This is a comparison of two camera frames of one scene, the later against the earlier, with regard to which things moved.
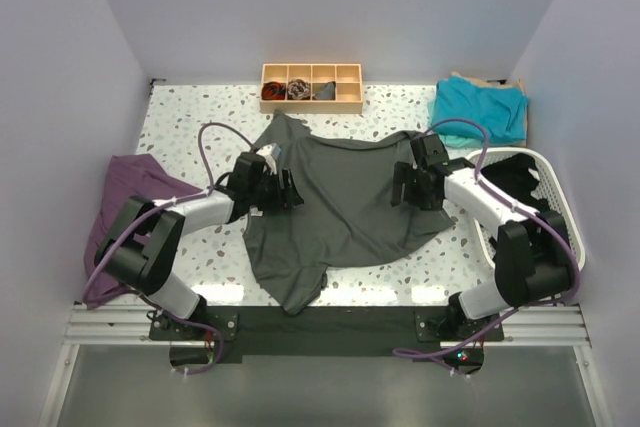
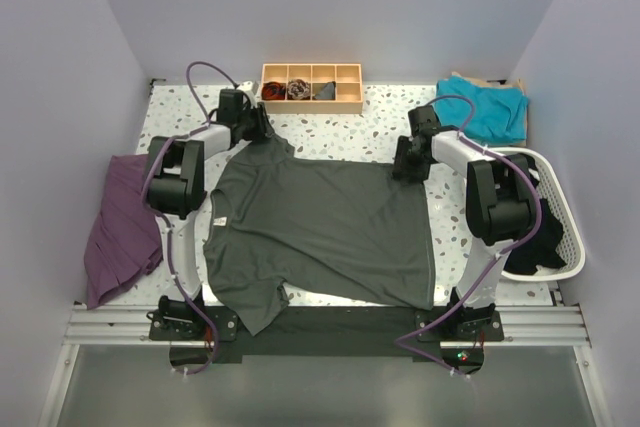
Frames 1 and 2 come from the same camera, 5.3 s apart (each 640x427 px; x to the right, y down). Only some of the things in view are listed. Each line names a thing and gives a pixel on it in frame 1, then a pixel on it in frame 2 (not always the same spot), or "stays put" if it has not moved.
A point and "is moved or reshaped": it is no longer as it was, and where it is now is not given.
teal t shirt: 501,111 stays put
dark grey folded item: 328,93 stays put
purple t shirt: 128,176 stays put
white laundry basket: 547,186 stays put
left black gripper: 288,196 → 263,125
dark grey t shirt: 346,220 is moved or reshaped
